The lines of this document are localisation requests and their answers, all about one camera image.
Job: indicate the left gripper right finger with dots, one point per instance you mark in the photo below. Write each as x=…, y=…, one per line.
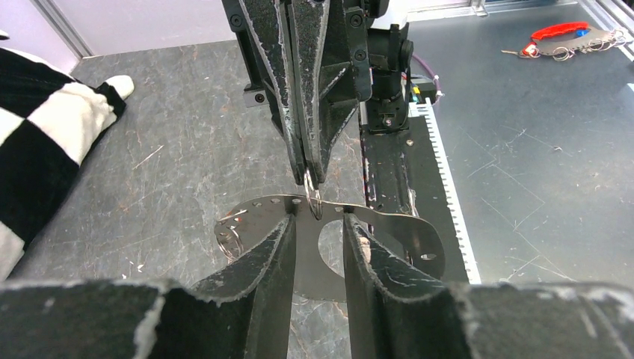
x=397, y=311

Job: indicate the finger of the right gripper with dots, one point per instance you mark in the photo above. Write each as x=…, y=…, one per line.
x=332, y=73
x=269, y=30

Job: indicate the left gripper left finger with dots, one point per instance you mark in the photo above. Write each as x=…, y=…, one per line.
x=241, y=311

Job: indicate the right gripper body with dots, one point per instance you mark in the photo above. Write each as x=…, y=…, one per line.
x=387, y=20

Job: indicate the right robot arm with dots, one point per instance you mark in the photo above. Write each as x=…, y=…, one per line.
x=390, y=92

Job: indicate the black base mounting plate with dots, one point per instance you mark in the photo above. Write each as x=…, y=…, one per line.
x=388, y=160

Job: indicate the black and white checkered pillow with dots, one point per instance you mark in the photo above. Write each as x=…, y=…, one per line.
x=50, y=120

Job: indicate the white slotted cable duct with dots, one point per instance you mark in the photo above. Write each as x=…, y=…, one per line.
x=437, y=198

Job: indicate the red handled keyring plate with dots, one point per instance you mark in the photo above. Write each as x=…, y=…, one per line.
x=563, y=41

